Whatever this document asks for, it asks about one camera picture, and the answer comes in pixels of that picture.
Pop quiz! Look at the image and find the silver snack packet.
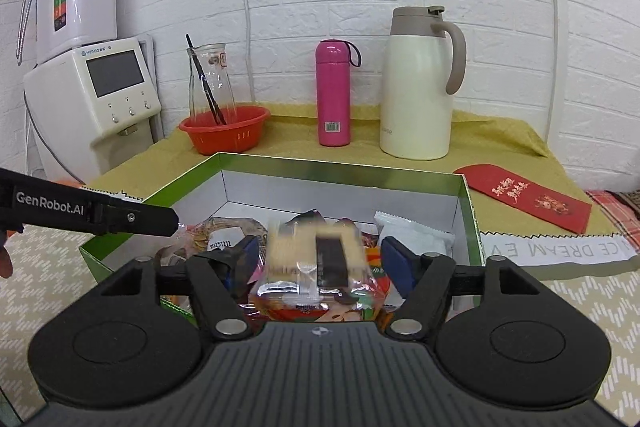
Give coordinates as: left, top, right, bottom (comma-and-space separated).
374, 211, 456, 257

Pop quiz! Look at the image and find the cracker snack packet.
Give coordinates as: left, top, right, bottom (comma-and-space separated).
250, 216, 385, 306

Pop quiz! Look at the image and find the person's left hand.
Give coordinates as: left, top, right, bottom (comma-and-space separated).
0, 230, 13, 279

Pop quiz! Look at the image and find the green cardboard box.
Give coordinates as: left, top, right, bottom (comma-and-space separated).
79, 153, 484, 300

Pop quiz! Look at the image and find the white water dispenser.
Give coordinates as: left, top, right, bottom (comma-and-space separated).
24, 35, 164, 184

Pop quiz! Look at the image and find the red envelope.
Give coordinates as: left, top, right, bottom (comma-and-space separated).
456, 164, 591, 234

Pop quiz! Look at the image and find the red plastic basket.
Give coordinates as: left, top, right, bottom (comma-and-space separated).
178, 105, 271, 156

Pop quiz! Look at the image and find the olive yellow cloth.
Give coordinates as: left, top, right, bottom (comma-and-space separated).
88, 104, 589, 202

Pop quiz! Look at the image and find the clear glass carafe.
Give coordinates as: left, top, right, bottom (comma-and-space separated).
186, 43, 236, 124

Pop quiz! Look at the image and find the black straw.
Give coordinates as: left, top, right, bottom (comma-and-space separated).
186, 34, 227, 124

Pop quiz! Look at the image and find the cream thermos jug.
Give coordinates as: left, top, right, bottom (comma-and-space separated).
380, 5, 468, 160

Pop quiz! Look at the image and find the pink water bottle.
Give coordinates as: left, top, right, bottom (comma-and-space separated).
314, 39, 362, 147

